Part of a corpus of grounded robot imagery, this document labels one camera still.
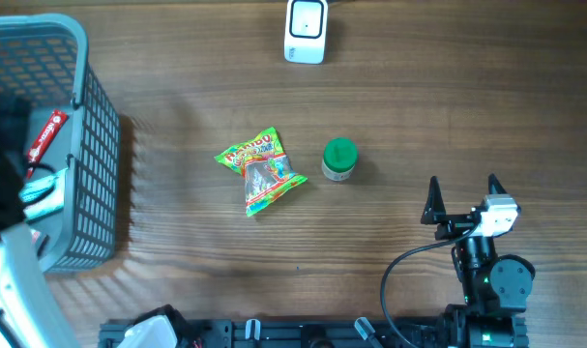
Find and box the green lid plastic jar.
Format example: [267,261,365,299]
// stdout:
[322,137,359,182]

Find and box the Haribo gummy candy bag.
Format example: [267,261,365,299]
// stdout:
[215,127,308,217]

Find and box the mint green tissue pack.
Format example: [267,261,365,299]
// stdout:
[18,170,66,222]

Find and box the red Nescafe stick sachet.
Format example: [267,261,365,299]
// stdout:
[26,109,69,179]

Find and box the red pocket tissue pack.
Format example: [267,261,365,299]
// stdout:
[30,229,49,253]

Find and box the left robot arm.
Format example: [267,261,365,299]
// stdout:
[0,93,80,347]

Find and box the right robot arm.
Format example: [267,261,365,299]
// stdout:
[421,174,536,348]

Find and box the white barcode scanner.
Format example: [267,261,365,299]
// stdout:
[283,0,329,65]

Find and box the grey plastic shopping basket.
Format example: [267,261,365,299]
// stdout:
[0,14,121,273]

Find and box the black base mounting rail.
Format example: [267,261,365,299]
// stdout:
[98,304,530,348]

